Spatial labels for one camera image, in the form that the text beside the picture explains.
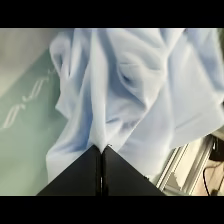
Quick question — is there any black cable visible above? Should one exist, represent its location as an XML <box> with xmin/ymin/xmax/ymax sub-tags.
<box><xmin>202</xmin><ymin>159</ymin><xmax>224</xmax><ymax>197</ymax></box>

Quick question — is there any silver frame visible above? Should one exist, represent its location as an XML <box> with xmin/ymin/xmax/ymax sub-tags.
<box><xmin>153</xmin><ymin>128</ymin><xmax>224</xmax><ymax>197</ymax></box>

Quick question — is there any light blue shirt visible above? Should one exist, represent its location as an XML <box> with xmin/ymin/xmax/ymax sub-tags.
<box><xmin>45</xmin><ymin>28</ymin><xmax>224</xmax><ymax>184</ymax></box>

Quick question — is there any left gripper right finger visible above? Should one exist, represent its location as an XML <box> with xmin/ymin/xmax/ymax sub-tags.
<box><xmin>101</xmin><ymin>144</ymin><xmax>166</xmax><ymax>197</ymax></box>

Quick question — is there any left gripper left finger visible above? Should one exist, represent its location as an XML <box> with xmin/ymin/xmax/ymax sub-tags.
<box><xmin>37</xmin><ymin>144</ymin><xmax>102</xmax><ymax>197</ymax></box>

